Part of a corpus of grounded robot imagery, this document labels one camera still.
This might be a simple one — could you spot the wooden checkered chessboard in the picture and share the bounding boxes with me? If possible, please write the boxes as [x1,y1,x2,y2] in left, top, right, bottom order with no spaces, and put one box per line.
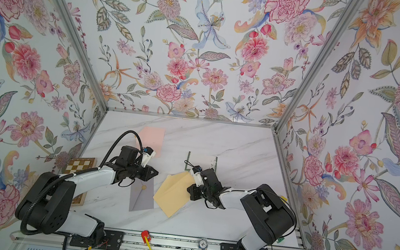
[57,154,98,209]

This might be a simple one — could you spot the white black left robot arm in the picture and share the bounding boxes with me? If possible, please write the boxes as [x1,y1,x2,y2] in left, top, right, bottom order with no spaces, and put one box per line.
[15,146,158,245]

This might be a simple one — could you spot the yellow stick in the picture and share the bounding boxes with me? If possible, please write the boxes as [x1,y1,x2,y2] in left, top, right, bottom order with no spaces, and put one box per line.
[146,240,152,250]

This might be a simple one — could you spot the aluminium corner frame post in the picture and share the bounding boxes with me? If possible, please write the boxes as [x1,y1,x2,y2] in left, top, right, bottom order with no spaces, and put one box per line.
[274,0,364,134]
[52,0,109,114]

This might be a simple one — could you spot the pink envelope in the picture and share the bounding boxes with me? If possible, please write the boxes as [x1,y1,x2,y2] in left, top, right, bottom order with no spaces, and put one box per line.
[138,126,166,158]

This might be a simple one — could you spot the black corrugated left cable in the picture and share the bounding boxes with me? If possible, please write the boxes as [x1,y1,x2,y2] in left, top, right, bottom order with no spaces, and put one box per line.
[19,118,146,248]

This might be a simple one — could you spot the grey lavender envelope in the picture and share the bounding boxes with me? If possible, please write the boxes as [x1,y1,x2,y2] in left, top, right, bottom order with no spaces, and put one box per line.
[129,179,155,212]

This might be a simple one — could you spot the yellow envelope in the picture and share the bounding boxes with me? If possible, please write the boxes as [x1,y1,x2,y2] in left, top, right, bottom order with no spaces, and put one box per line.
[153,171,195,218]

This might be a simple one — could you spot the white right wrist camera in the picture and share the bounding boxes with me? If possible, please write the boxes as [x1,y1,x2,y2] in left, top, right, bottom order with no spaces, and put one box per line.
[192,169,204,187]

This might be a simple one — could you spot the round silver knob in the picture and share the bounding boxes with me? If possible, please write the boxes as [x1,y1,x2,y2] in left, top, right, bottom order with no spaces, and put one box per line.
[198,238,209,250]

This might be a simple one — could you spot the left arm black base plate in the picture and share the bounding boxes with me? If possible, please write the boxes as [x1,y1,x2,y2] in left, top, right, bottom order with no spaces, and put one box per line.
[69,230,125,250]

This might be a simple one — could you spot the thin black right cable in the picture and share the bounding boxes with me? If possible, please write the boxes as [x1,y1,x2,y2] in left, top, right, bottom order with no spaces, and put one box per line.
[183,159,200,172]

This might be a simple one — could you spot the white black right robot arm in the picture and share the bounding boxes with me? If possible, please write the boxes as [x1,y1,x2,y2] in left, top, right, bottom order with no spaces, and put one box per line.
[187,163,297,250]

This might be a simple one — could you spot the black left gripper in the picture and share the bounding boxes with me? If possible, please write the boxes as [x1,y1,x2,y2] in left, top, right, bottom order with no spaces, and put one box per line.
[125,162,161,182]

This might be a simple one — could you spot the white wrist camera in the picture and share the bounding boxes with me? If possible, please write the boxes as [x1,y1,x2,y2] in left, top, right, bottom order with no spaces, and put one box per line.
[140,147,156,168]
[192,169,204,187]

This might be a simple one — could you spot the aluminium front rail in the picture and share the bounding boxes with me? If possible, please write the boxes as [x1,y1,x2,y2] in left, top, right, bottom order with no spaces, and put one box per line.
[10,215,312,250]

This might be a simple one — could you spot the aluminium corner frame post right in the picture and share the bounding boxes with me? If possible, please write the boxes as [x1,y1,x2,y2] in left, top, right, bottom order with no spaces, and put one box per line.
[274,0,364,134]

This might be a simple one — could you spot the aluminium corner frame post left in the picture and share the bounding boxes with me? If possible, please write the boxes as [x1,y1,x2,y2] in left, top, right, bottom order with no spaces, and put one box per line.
[52,0,109,114]

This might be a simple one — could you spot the green bordered letter paper underneath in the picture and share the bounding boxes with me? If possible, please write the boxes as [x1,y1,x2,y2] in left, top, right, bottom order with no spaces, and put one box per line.
[184,151,218,172]

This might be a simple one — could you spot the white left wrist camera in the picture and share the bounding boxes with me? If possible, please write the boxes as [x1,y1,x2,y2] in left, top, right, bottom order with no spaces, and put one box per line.
[140,147,156,168]

